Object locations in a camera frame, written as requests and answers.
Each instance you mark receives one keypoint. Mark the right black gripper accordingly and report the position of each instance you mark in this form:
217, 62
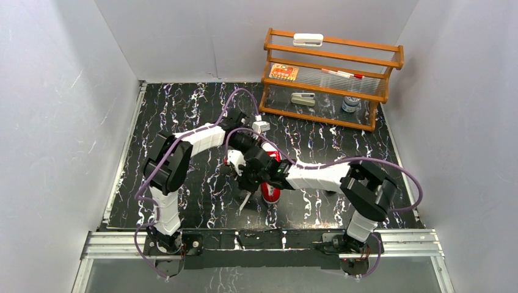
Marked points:
243, 182

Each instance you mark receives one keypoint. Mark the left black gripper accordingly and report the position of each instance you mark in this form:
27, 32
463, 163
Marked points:
251, 143

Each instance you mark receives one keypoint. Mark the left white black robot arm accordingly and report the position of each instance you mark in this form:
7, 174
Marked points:
167, 166

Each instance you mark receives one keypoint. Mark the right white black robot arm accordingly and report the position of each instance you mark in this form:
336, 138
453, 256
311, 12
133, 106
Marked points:
366, 186

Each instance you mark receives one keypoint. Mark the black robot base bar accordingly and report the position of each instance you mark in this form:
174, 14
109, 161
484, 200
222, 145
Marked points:
206, 248

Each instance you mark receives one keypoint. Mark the white stapler on lower shelf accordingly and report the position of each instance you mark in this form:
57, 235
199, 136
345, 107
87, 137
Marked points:
303, 99

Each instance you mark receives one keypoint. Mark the white stapler on shelf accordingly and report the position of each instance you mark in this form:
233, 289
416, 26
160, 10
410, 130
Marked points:
303, 99
308, 40

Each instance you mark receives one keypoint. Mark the orange patterned card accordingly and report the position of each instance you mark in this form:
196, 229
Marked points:
283, 72

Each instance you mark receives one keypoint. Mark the orange wooden shelf rack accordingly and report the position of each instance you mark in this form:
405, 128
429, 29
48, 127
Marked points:
375, 61

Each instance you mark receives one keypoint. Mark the white stapler on top shelf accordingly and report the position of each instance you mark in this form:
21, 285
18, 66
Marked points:
308, 40

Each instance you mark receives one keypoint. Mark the red white marker pen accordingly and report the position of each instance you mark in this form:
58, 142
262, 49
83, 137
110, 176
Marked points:
342, 74

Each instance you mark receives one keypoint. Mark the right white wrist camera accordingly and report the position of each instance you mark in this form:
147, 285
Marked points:
235, 160

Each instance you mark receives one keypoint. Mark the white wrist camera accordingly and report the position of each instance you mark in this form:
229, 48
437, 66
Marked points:
235, 160
259, 125

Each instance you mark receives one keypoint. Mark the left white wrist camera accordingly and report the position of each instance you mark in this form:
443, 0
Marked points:
259, 125

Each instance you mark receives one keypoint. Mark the aluminium frame rail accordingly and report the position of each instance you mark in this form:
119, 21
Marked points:
395, 242

